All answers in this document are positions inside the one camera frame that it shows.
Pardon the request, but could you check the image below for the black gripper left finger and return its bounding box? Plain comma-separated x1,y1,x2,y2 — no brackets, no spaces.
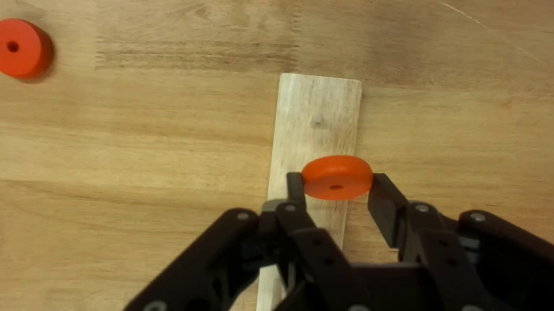
122,170,354,311

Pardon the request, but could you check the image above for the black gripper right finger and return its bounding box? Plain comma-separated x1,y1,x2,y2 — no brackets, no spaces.
366,170,554,311

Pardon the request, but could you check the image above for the orange disk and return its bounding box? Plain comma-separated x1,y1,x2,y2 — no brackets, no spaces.
0,17,48,81
301,153,373,201

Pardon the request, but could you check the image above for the wooden peg base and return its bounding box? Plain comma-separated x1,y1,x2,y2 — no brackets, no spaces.
254,72,363,311

